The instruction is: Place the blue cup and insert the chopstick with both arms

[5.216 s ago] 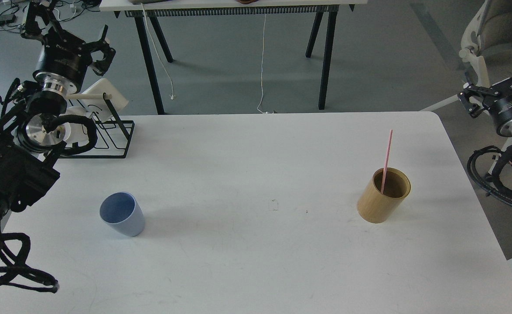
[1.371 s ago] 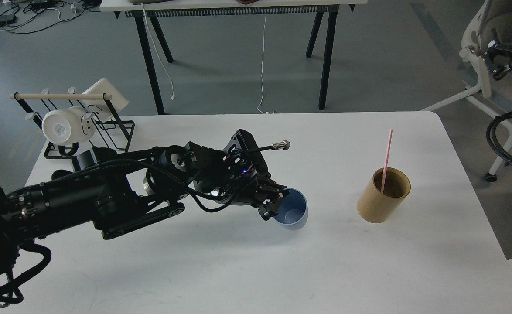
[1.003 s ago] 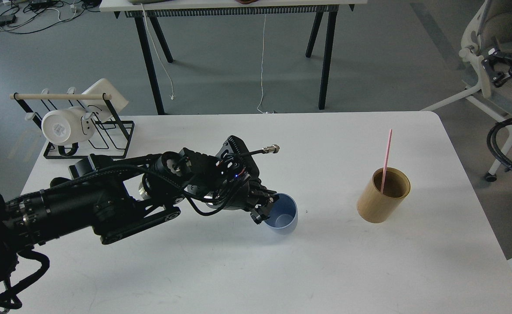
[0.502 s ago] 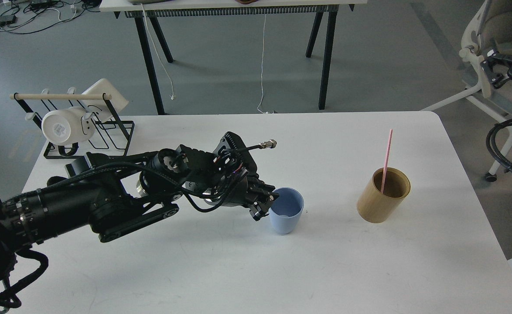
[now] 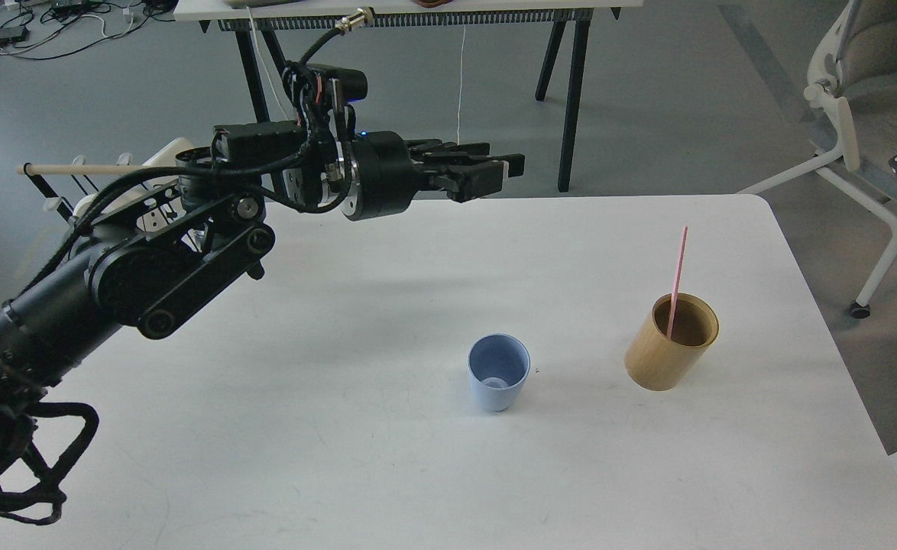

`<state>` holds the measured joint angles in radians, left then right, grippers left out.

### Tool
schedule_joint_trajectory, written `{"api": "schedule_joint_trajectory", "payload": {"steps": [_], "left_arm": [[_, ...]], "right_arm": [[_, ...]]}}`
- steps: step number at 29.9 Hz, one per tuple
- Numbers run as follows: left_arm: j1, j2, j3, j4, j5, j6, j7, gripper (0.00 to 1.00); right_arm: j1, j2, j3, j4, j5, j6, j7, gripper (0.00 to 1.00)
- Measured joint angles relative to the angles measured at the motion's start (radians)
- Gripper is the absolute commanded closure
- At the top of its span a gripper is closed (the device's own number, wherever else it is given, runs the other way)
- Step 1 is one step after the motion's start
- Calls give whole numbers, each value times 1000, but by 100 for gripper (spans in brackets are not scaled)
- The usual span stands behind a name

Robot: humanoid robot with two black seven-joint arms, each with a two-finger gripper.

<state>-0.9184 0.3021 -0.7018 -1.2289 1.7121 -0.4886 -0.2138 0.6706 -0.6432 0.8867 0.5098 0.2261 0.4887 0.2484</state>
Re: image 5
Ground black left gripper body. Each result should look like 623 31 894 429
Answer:
342 130 426 222

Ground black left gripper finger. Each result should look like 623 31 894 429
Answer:
406 140 491 163
418 153 526 203

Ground blue plastic cup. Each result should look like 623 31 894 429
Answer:
468 333 531 413

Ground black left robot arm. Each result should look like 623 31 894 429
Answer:
0 60 525 525

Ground beige office chair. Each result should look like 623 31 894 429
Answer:
746 1 897 319

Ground background white table black legs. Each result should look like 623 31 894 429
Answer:
173 1 644 193

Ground bamboo cylinder holder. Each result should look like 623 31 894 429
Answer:
624 293 720 391

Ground white mug in rack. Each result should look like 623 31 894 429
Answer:
44 153 151 230

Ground wooden dowel on rack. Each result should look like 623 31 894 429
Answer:
15 163 163 176

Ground white hanging cable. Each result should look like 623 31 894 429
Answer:
455 23 468 146
246 6 290 123

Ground black wire dish rack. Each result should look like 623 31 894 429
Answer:
24 164 189 230

